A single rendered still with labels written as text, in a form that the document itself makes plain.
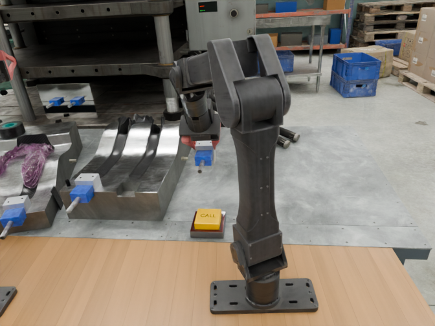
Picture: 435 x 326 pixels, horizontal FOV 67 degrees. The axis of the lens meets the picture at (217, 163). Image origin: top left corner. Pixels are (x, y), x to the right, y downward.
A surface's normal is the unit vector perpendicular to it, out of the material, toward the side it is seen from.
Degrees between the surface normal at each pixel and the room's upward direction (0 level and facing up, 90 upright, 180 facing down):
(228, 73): 49
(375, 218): 0
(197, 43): 90
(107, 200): 90
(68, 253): 0
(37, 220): 90
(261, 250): 87
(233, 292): 0
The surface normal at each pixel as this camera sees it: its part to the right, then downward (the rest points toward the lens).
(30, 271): -0.06, -0.87
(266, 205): 0.38, 0.37
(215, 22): -0.11, 0.48
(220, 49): 0.26, -0.26
